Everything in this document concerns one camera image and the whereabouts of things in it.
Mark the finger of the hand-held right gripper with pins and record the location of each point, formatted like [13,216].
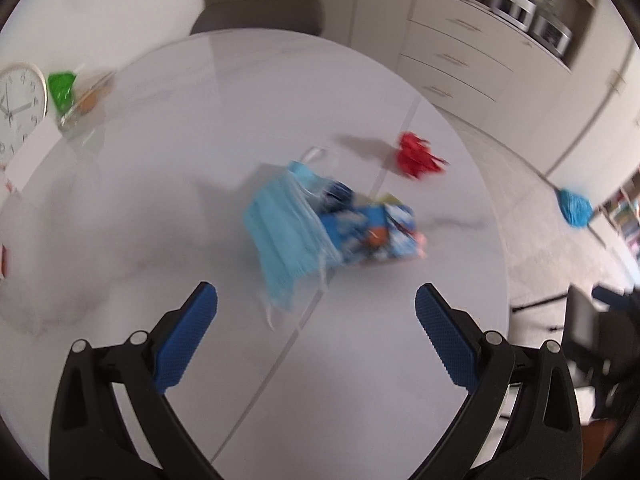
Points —
[612,296]

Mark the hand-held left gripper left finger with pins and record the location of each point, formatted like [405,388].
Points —
[187,332]

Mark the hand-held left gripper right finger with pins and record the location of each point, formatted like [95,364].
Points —
[445,332]

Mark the blue snack packet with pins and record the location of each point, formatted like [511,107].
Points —
[372,232]

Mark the blue face mask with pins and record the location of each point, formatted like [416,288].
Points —
[287,227]

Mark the red wrapper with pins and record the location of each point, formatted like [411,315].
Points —
[417,156]

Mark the bookshelf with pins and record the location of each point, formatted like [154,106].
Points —
[625,215]

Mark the blue plastic bag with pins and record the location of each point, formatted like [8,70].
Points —
[575,207]

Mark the red and white box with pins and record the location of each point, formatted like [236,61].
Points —
[3,261]

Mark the small pink packet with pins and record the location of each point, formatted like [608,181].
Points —
[10,188]

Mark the white paper card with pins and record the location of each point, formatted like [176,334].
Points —
[31,159]

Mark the clear bag with food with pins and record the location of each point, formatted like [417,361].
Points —
[89,96]

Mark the silver toaster oven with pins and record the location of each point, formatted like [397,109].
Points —
[551,34]

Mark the green plastic bag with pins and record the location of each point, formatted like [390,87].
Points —
[62,91]

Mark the beige drawer cabinet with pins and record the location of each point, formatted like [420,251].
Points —
[470,60]

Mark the white microwave oven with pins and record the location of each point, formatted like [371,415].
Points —
[515,7]

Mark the grey chair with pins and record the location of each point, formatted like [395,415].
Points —
[260,14]

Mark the white round wall clock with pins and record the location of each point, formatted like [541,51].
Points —
[19,106]

